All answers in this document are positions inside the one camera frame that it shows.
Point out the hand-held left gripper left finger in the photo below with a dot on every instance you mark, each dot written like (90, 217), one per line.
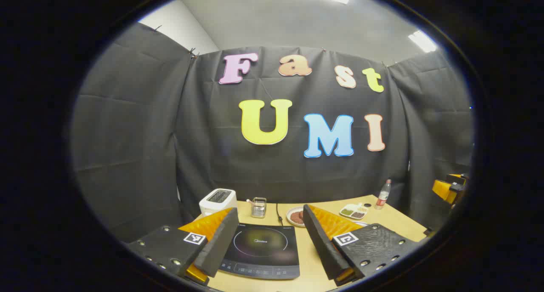
(221, 245)

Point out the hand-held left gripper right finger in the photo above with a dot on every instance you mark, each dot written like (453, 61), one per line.
(321, 245)

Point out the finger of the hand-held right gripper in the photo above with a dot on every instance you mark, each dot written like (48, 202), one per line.
(444, 189)

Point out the black induction cooktop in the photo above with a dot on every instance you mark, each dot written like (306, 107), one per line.
(263, 249)

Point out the white round plate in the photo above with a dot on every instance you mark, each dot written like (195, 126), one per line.
(291, 219)

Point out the white toaster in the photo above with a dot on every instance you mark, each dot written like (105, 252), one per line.
(216, 202)

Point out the white divided bean tray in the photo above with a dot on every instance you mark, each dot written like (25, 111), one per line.
(353, 211)

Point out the red label water bottle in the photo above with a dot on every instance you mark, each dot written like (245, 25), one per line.
(382, 196)

